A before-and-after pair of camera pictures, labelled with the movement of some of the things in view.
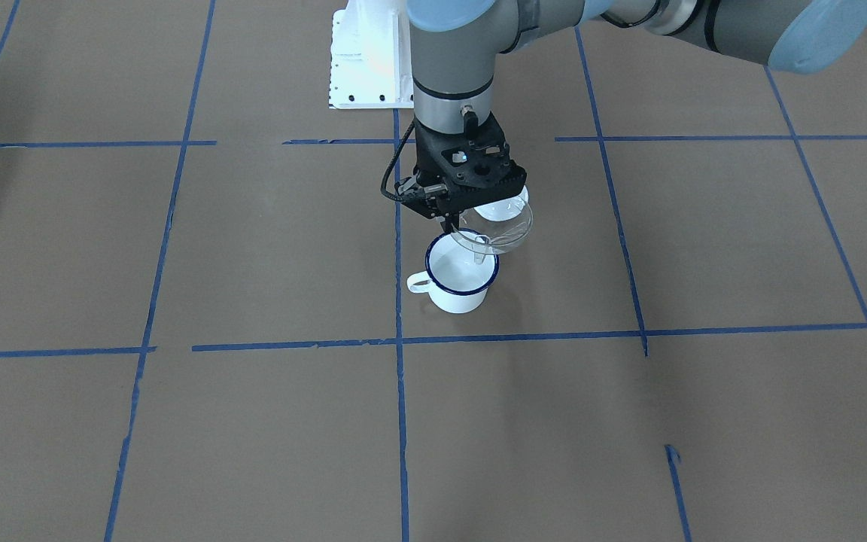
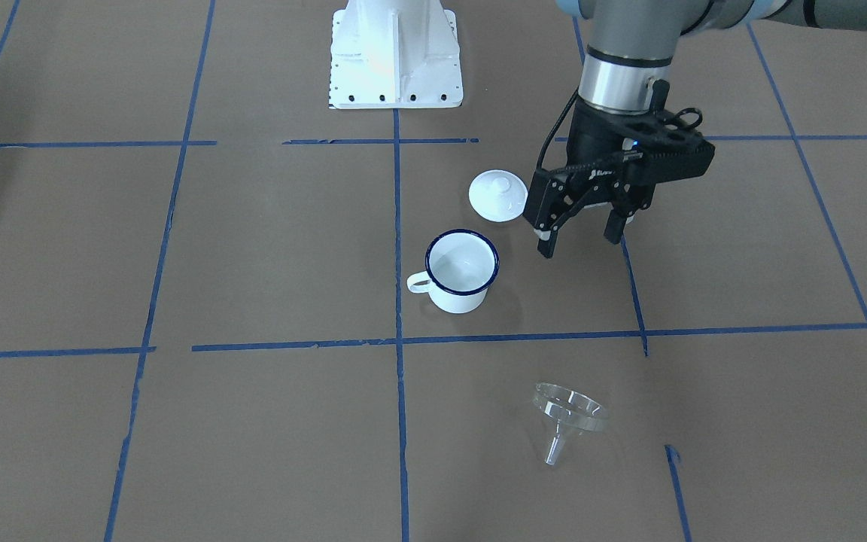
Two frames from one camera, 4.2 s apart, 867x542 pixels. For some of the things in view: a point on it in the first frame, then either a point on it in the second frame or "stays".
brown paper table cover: [181, 309] stays
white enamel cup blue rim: [454, 281] stays
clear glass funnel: [491, 228] → [570, 408]
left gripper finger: [451, 223] → [546, 241]
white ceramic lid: [504, 209] stays
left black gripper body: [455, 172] → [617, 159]
